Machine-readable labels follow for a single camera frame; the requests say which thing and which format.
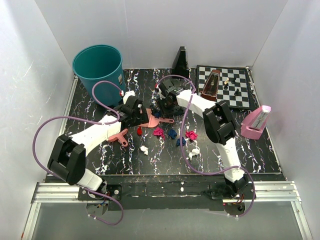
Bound black metronome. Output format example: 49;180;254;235
171;46;189;78

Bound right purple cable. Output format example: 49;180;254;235
156;74;257;218

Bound pink metronome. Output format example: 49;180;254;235
240;105;272;140

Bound aluminium rail frame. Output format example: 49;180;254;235
21;74;313;240

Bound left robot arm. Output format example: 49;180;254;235
47;95;149;200

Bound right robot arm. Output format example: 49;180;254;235
155;77;249;199

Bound red paper scrap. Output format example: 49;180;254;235
137;126;143;136

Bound black white chessboard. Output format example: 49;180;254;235
196;65;252;110

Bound pink dustpan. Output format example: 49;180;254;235
107;128;129;147

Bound teal plastic waste bin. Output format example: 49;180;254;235
72;44;126;107

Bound pink hand brush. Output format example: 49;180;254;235
139;108;175;128

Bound brown wooden metronome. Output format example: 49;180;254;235
200;69;221;102

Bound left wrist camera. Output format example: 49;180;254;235
120;90;135;104

